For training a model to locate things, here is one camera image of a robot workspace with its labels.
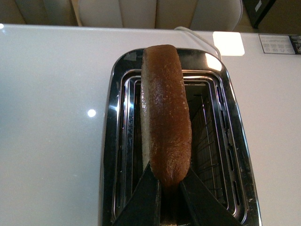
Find beige chair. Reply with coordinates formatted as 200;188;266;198
0;0;79;26
79;0;243;31

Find white toaster power cable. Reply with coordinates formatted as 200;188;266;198
173;26;222;62

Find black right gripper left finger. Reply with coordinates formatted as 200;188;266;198
113;164;161;226

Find beige chair left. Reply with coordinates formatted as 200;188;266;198
0;0;79;26

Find black label sticker on table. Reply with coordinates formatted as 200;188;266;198
259;34;301;55

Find white chrome two-slot toaster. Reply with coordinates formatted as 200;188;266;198
99;49;261;226

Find beige chair right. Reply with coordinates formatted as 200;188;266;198
79;0;243;31

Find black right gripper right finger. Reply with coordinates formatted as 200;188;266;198
180;169;241;226

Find slice of toast bread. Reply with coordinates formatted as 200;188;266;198
140;45;192;192

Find dark washing machine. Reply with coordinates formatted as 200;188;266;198
242;0;276;29

